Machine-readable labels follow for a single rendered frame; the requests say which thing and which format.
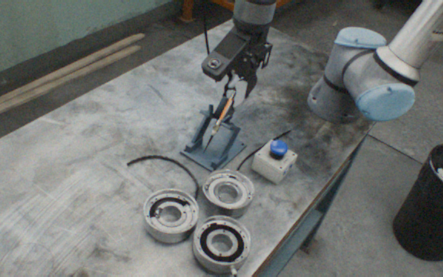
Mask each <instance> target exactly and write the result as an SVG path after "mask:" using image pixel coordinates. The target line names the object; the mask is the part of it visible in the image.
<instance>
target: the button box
mask: <svg viewBox="0 0 443 277"><path fill-rule="evenodd" d="M272 142H273V140H271V141H270V142H269V143H267V144H266V145H265V146H264V147H263V148H262V149H260V150H259V152H257V153H256V154H255V157H254V160H253V163H252V166H251V169H252V170H253V171H255V172H257V173H258V174H259V175H261V176H264V177H265V178H267V179H268V180H270V181H271V182H273V183H275V184H276V185H277V184H278V183H279V182H280V181H281V180H282V179H283V178H284V177H285V176H286V175H287V174H288V173H289V172H290V171H291V169H292V167H293V165H294V163H295V160H296V157H297V155H296V154H295V153H293V152H291V150H288V152H287V154H285V155H275V154H274V153H273V152H272V151H271V149H270V144H271V143H272Z"/></svg>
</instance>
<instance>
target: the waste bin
mask: <svg viewBox="0 0 443 277"><path fill-rule="evenodd" d="M439 169H442V170H443V143H442V144H440V145H436V146H435V147H434V148H433V149H432V150H431V151H430V152H429V153H428V157H427V159H426V161H425V163H424V164H423V166H422V167H421V170H420V171H419V173H418V177H417V179H416V180H415V183H414V185H413V186H412V188H411V191H410V192H409V193H408V196H407V198H406V199H405V201H404V203H403V204H401V208H400V209H399V210H398V213H397V215H396V216H395V218H394V220H393V223H392V228H393V232H394V234H395V237H396V239H397V240H398V242H399V243H400V244H401V245H402V246H403V247H404V248H405V249H406V250H407V251H408V252H410V253H411V254H412V255H414V256H416V257H418V258H420V259H424V260H426V261H430V262H440V261H442V260H443V180H442V179H441V178H440V177H439V176H438V174H437V173H439V172H438V170H439Z"/></svg>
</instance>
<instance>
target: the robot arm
mask: <svg viewBox="0 0 443 277"><path fill-rule="evenodd" d="M276 3H277V0H235V7H234V16H233V24H234V25H235V26H234V27H233V28H232V29H231V30H230V31H229V32H228V33H227V34H226V35H225V36H224V37H223V39H222V40H221V41H220V42H219V43H218V45H217V46H216V47H215V48H214V50H213V51H212V52H211V53H209V54H208V56H207V57H206V58H205V59H204V60H203V62H202V63H201V67H202V72H203V74H205V75H207V76H208V77H209V78H213V79H214V80H215V82H216V87H217V91H218V95H219V98H220V100H221V99H222V96H225V97H226V92H227V91H228V90H229V88H228V87H229V86H230V84H231V83H232V81H233V80H234V78H235V75H237V76H238V77H239V78H240V79H239V80H238V81H237V82H236V83H235V89H236V95H235V102H234V105H233V106H232V107H233V109H234V111H235V112H236V111H238V110H239V109H240V108H241V107H242V106H243V105H244V104H245V103H246V102H247V99H248V97H249V96H250V94H251V93H253V91H254V90H255V86H256V84H257V79H258V77H257V75H256V72H257V69H258V68H259V66H260V62H262V64H261V69H263V68H265V67H267V66H268V61H269V59H270V55H271V50H272V47H273V44H271V43H269V42H268V41H267V37H268V32H269V29H270V25H271V21H272V19H273V15H274V12H275V6H276ZM442 43H443V0H424V1H423V2H422V3H421V4H420V6H419V7H418V8H417V10H416V11H415V12H414V14H413V15H412V16H411V17H410V19H409V20H408V21H407V22H406V23H405V25H404V26H403V27H402V28H401V30H400V31H399V32H398V34H397V35H396V36H395V38H394V39H393V40H392V42H391V43H390V45H388V46H386V47H385V45H386V40H385V38H384V37H383V36H382V35H380V34H378V33H377V32H373V31H370V30H367V29H364V28H345V29H343V30H341V31H340V33H339V35H338V38H337V40H335V46H334V48H333V50H332V53H331V57H330V59H329V61H328V63H327V65H326V67H325V70H324V73H323V76H322V77H321V79H320V80H319V81H318V82H317V84H316V85H315V86H314V87H313V88H312V90H311V91H310V93H309V96H308V106H309V108H310V109H311V110H312V111H313V112H314V113H315V114H316V115H317V116H318V117H319V118H322V119H324V120H325V121H328V122H332V123H335V124H340V125H348V124H352V123H355V122H357V121H358V120H359V119H360V117H361V113H362V114H363V116H364V117H366V118H367V119H369V120H371V121H374V122H386V121H389V120H393V119H396V118H398V117H400V116H402V115H404V114H405V113H406V112H407V111H408V110H409V109H410V108H411V107H412V105H413V104H414V102H415V91H414V90H413V88H414V87H415V86H416V85H417V84H418V82H419V81H420V80H421V68H422V67H423V66H424V65H425V63H426V62H427V61H428V60H429V59H430V57H432V56H433V54H435V53H436V51H437V50H438V49H439V48H440V46H441V45H442ZM265 45H268V47H266V46H265ZM268 53H269V54H268ZM267 54H268V59H267V61H266V62H265V60H266V56H267ZM263 56H264V57H263ZM241 77H243V78H241Z"/></svg>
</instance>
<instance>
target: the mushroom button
mask: <svg viewBox="0 0 443 277"><path fill-rule="evenodd" d="M270 149H271V151H272V152H273V153H274V154H275V155H285V154H287V152H288V146H287V144H286V143H285V142H283V141H280V140H275V141H273V142H272V143H271V144H270Z"/></svg>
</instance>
